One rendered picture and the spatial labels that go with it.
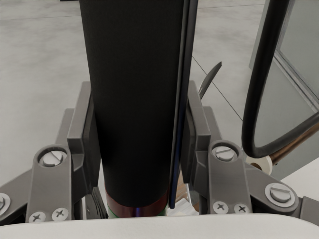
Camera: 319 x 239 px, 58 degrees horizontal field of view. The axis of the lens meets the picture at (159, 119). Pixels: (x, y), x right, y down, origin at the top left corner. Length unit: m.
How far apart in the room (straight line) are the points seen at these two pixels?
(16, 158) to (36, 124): 0.41
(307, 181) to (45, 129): 2.29
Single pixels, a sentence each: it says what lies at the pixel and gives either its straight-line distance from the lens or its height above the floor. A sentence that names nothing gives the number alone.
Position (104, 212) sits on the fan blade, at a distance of 0.58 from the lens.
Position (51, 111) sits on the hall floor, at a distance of 2.84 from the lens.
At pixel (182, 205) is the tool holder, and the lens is 0.24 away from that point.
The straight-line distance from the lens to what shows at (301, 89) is 1.40.
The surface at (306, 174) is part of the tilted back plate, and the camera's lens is 0.63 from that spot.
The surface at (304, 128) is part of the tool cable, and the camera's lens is 0.32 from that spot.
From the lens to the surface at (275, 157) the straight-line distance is 0.30.
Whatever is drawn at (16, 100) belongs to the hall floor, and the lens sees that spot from 3.10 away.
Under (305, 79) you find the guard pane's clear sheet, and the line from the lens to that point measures 1.40.
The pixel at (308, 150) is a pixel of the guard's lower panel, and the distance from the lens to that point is 1.36.
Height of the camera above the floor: 1.64
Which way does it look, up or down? 39 degrees down
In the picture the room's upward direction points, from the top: 2 degrees clockwise
